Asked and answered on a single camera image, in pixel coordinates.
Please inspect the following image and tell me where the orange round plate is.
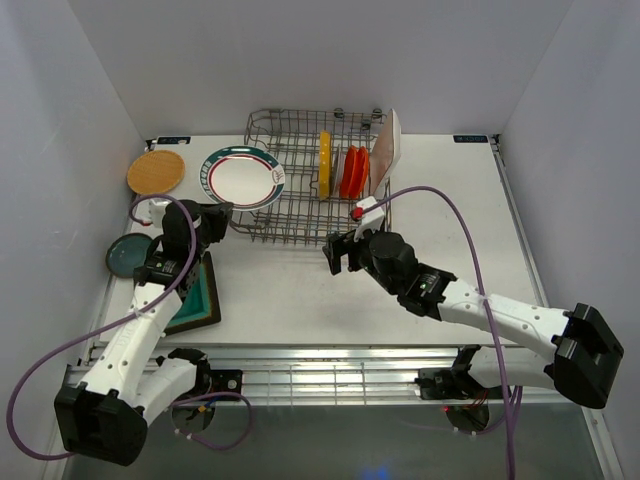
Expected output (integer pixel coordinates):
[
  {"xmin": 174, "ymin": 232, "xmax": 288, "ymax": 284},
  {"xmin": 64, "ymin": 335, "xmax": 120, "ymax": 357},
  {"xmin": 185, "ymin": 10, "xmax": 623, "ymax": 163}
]
[
  {"xmin": 357, "ymin": 147, "xmax": 370, "ymax": 195},
  {"xmin": 339, "ymin": 146, "xmax": 359, "ymax": 199}
]

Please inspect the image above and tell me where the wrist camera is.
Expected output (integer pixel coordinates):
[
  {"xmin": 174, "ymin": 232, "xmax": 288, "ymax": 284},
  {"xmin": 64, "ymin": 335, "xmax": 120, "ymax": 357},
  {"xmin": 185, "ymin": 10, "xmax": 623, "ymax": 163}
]
[
  {"xmin": 350, "ymin": 196, "xmax": 385, "ymax": 242},
  {"xmin": 140, "ymin": 198, "xmax": 171, "ymax": 228}
]

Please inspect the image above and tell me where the grey wire dish rack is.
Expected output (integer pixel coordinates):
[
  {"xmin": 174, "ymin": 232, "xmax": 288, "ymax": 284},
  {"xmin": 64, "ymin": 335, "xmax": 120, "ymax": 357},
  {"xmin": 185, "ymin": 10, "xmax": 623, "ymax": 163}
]
[{"xmin": 232, "ymin": 108, "xmax": 386, "ymax": 247}]

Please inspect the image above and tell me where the yellow dotted scalloped plate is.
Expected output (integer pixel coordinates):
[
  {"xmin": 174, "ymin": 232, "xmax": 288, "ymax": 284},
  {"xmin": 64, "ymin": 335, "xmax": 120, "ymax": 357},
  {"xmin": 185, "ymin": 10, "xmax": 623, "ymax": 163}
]
[{"xmin": 318, "ymin": 130, "xmax": 332, "ymax": 201}]

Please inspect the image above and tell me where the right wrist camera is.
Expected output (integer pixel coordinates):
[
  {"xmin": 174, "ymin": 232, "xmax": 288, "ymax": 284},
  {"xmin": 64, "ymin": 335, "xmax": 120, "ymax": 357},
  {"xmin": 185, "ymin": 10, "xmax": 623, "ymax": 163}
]
[{"xmin": 350, "ymin": 196, "xmax": 385, "ymax": 242}]

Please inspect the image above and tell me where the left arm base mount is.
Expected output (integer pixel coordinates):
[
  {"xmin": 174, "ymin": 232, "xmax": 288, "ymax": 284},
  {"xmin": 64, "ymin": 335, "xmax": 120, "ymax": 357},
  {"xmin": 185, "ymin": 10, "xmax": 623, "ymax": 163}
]
[{"xmin": 177, "ymin": 369, "xmax": 244, "ymax": 400}]

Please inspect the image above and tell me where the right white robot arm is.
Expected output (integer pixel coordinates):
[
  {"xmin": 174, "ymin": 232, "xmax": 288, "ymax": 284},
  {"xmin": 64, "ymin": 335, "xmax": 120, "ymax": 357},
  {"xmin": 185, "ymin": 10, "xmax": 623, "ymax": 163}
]
[{"xmin": 323, "ymin": 231, "xmax": 624, "ymax": 409}]

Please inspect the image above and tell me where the white rectangular plate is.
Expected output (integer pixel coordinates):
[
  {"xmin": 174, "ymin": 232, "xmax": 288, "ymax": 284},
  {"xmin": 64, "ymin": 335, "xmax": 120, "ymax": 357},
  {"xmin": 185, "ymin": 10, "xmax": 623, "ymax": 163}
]
[{"xmin": 369, "ymin": 109, "xmax": 401, "ymax": 195}]

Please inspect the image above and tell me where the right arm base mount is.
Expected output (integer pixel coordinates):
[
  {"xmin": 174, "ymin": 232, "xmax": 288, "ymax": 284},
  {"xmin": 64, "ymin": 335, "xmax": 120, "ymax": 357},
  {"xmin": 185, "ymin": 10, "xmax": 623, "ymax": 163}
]
[{"xmin": 414, "ymin": 369, "xmax": 502, "ymax": 400}]

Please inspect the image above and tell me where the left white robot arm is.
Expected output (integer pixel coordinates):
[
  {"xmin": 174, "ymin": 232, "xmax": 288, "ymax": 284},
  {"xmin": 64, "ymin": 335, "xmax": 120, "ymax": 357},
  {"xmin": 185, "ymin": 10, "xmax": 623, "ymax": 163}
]
[{"xmin": 54, "ymin": 200, "xmax": 233, "ymax": 466}]

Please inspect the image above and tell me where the teal square brown-rimmed plate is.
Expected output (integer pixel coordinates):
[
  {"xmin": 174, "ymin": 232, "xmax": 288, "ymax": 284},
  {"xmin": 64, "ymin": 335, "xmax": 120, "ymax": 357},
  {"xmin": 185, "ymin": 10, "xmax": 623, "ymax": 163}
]
[{"xmin": 164, "ymin": 251, "xmax": 222, "ymax": 336}]

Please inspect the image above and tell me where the light blue scalloped plate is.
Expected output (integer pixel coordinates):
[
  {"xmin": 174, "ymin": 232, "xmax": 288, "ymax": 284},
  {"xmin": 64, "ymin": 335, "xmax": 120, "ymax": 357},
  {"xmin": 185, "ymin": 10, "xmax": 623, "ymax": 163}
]
[{"xmin": 332, "ymin": 150, "xmax": 345, "ymax": 197}]

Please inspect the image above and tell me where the white plate green rim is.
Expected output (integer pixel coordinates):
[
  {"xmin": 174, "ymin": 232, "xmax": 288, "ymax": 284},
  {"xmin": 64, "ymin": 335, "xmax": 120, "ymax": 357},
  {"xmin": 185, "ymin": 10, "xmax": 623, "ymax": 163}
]
[{"xmin": 199, "ymin": 146, "xmax": 286, "ymax": 212}]

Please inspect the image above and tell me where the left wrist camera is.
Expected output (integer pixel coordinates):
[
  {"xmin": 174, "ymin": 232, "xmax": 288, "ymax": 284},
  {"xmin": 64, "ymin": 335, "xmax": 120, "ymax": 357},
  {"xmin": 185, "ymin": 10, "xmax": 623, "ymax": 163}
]
[{"xmin": 140, "ymin": 198, "xmax": 171, "ymax": 228}]

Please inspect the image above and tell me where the woven bamboo round plate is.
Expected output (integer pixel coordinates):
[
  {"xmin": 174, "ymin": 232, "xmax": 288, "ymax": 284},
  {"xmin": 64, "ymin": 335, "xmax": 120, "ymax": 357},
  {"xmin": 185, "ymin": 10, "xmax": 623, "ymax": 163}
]
[{"xmin": 126, "ymin": 150, "xmax": 185, "ymax": 195}]

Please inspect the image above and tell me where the dark teal round plate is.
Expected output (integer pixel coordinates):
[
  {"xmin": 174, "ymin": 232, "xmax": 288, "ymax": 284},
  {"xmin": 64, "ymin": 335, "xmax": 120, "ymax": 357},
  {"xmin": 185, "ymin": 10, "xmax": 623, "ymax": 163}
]
[{"xmin": 105, "ymin": 233, "xmax": 152, "ymax": 279}]

